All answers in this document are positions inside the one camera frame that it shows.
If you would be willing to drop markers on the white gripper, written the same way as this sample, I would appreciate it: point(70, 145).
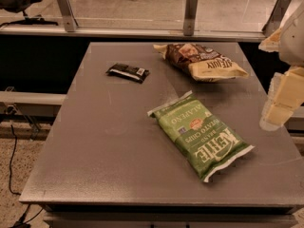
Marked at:
point(293, 43)

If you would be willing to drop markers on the green jalapeno chip bag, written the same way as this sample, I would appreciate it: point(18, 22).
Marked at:
point(204, 140)

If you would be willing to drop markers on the brown and cream chip bag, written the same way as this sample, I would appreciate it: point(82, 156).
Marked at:
point(202, 63)

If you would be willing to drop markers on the black snack bar wrapper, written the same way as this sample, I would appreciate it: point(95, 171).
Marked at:
point(136, 74)

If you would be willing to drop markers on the grey metal table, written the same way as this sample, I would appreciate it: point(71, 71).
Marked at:
point(106, 163)

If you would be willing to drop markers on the black office chair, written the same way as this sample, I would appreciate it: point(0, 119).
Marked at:
point(16, 6)

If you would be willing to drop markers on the right metal rail bracket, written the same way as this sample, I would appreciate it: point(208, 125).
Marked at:
point(276, 17)

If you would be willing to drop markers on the metal rail bracket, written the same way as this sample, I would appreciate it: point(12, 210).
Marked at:
point(69, 21)
point(276, 17)
point(190, 17)

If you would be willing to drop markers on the right aluminium side frame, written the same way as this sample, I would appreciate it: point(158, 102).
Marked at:
point(295, 126)

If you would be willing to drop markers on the aluminium side frame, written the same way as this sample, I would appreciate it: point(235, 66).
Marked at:
point(295, 126)
point(30, 107)

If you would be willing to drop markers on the middle metal rail bracket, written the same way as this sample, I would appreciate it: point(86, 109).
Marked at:
point(190, 17)

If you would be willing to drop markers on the left metal rail bracket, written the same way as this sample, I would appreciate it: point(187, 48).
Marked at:
point(69, 21)

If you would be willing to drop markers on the left aluminium side frame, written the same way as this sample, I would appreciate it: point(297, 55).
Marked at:
point(30, 107)

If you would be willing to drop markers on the aluminium guard rail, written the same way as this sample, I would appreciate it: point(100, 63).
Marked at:
point(125, 33)

